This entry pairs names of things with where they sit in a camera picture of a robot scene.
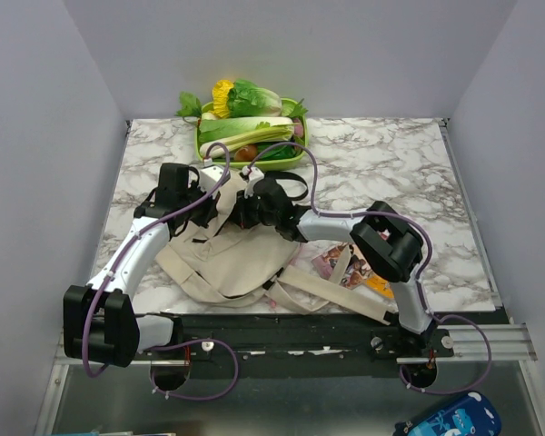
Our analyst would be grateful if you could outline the napa cabbage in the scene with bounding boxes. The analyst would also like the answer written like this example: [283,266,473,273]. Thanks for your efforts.
[197,116,299,158]

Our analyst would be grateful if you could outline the aluminium frame rail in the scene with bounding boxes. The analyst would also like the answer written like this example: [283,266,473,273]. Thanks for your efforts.
[35,311,545,435]

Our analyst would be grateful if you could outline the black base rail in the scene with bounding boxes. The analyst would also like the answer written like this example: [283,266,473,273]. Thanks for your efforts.
[74,312,512,381]

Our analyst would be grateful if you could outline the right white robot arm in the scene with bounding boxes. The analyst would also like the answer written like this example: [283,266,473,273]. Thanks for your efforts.
[232,174,434,356]

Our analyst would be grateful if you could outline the purple cable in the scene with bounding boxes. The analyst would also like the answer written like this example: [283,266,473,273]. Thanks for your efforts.
[82,141,240,402]
[243,141,494,396]

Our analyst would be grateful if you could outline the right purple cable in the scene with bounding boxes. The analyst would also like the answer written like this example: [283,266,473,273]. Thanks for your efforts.
[243,141,494,396]

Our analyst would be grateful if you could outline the beige canvas backpack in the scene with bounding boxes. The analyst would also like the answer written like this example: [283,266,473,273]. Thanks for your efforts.
[155,172,393,325]

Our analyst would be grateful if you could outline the green vegetable tray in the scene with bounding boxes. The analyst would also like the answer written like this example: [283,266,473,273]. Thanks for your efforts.
[193,98,309,171]

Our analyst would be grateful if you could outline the green leafy lettuce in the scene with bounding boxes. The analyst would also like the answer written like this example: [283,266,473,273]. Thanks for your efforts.
[227,79,282,117]

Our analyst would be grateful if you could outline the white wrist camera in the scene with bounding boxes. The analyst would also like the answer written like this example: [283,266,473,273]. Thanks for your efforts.
[240,165,265,198]
[198,164,230,195]

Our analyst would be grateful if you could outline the brown mushroom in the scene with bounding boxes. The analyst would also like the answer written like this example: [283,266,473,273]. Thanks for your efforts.
[233,144,259,162]

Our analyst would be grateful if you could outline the pink pencil case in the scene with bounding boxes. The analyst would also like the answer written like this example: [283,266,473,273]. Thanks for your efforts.
[267,243,302,313]

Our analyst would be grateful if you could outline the yellow corn flower vegetable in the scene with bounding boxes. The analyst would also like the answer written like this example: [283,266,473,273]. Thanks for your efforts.
[212,79,234,119]

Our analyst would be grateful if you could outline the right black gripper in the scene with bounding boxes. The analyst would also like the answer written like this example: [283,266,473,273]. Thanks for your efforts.
[227,187,279,229]

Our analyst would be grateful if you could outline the blue pencil case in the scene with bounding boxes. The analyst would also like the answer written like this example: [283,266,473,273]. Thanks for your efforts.
[393,391,502,436]

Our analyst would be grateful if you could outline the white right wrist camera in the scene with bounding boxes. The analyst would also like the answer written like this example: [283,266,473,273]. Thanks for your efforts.
[240,165,265,198]

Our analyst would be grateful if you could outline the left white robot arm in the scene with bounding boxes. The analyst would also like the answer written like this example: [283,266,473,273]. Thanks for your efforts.
[63,163,230,367]

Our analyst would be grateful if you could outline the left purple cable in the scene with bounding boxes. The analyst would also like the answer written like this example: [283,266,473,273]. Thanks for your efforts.
[82,141,240,402]

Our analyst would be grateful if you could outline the orange yellow book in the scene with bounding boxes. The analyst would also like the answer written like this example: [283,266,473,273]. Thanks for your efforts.
[365,274,394,300]

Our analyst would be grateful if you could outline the pink fairy book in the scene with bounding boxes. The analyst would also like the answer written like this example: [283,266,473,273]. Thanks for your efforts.
[312,243,372,289]

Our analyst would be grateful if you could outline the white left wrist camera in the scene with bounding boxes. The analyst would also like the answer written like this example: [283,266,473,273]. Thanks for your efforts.
[198,164,230,195]

